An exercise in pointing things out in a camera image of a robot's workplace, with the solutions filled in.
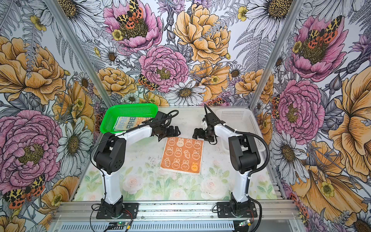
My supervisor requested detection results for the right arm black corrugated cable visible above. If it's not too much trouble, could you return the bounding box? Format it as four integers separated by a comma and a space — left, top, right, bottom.
203, 103, 271, 232

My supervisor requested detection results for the right aluminium corner post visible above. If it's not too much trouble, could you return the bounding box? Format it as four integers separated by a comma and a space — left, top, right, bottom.
248, 0, 304, 110

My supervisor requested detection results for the white plastic basket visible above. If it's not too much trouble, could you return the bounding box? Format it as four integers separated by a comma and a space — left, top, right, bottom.
215, 107, 262, 137

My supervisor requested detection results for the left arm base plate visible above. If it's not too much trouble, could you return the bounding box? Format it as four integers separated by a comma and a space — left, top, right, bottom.
96, 202, 139, 219

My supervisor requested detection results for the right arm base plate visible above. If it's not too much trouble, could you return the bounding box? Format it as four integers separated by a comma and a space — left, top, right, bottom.
216, 201, 258, 218

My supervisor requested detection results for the aluminium corner post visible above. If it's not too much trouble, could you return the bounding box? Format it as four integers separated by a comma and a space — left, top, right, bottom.
248, 0, 304, 110
45, 1, 114, 108

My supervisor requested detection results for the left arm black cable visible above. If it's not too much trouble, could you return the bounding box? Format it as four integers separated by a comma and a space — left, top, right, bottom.
89, 109, 180, 204

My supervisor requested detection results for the green plastic basket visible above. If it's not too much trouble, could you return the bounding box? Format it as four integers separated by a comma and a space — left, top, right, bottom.
100, 103, 158, 133

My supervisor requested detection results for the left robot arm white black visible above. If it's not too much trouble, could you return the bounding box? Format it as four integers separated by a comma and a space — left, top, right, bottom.
93, 110, 181, 219

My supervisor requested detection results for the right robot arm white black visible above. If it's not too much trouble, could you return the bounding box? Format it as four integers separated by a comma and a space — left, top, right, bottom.
193, 113, 261, 216

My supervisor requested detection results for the striped rabbit text towel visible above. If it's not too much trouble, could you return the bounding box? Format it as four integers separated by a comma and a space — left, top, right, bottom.
114, 117, 150, 131

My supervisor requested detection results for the small green circuit board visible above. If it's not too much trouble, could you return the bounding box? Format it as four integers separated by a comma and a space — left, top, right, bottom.
239, 219, 252, 227

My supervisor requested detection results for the left aluminium corner post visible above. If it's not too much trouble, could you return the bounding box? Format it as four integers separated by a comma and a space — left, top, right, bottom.
45, 1, 114, 108

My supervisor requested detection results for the orange pink patterned towel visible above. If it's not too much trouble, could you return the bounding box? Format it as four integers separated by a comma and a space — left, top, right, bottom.
160, 137, 204, 175

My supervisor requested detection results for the aluminium front rail frame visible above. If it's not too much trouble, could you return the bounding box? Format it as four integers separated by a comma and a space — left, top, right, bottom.
49, 200, 305, 232

